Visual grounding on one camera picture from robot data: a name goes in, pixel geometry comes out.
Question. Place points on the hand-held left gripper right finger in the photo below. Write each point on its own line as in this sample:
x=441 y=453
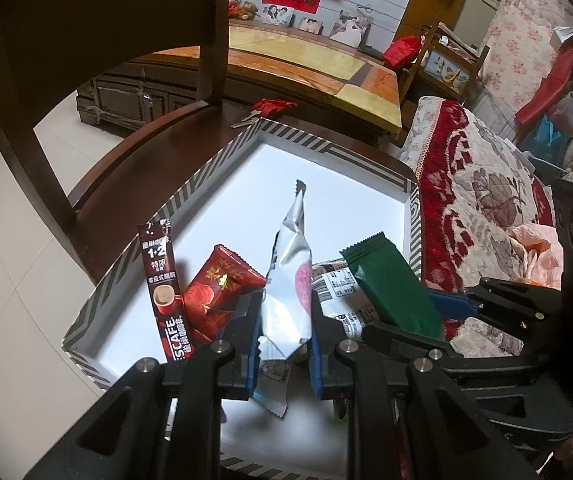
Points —
x=315 y=360

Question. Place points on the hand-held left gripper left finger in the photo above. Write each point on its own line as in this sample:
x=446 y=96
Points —
x=252 y=355

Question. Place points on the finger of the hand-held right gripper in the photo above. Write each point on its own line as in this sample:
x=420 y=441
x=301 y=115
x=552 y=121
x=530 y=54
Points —
x=454 y=306
x=401 y=342

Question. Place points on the blue white snack packet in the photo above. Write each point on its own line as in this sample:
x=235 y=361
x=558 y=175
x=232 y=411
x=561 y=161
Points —
x=274 y=385

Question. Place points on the dark green snack packet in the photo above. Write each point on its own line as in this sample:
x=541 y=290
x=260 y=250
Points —
x=391 y=285

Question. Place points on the white green biscuit packet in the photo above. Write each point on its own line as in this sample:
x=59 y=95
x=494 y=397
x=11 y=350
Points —
x=339 y=290

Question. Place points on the red snack packet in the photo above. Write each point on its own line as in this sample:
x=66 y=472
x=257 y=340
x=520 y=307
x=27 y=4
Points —
x=216 y=290

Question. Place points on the silver snack packet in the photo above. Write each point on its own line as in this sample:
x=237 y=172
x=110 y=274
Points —
x=286 y=285

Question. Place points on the dark red coffee sachet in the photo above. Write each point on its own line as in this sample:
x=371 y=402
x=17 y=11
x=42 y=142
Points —
x=166 y=290

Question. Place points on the striped white cardboard box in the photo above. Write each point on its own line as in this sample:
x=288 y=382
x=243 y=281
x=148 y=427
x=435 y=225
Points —
x=336 y=200

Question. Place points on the peach plastic bag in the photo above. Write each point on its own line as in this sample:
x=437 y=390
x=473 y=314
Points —
x=531 y=250

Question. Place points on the blue plastic bag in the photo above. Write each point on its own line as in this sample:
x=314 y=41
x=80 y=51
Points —
x=546 y=135

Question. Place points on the pink floral cloth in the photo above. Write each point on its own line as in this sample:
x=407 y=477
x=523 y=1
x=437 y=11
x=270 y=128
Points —
x=521 y=35

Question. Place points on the wooden rack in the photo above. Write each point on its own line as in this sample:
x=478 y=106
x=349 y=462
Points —
x=446 y=65

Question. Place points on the red gift bag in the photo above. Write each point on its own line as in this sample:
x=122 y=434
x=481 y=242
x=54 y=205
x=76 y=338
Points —
x=401 y=51

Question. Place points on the wooden coffee table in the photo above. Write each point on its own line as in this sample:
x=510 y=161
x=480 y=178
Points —
x=291 y=60

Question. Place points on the plush toys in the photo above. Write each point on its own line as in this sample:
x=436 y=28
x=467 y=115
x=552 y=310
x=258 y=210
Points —
x=242 y=7

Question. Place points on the dark wooden chair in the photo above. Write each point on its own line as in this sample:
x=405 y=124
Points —
x=91 y=10

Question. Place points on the large tilted photo frame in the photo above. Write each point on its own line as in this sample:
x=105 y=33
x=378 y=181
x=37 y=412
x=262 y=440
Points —
x=349 y=27

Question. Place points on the small photo frame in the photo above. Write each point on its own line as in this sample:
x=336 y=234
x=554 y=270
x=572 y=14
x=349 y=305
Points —
x=311 y=26

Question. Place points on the wide photo frame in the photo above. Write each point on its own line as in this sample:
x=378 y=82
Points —
x=277 y=14

